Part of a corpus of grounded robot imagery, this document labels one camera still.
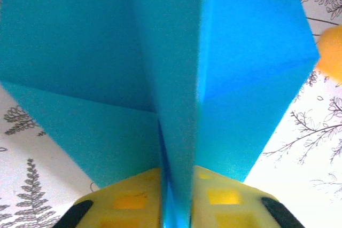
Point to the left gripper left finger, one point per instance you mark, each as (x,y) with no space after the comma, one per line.
(128,212)

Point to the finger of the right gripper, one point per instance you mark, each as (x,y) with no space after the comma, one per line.
(331,51)

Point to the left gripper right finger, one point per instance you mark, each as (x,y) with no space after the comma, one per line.
(227,212)

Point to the floral table cover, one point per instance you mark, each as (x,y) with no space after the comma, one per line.
(307,145)

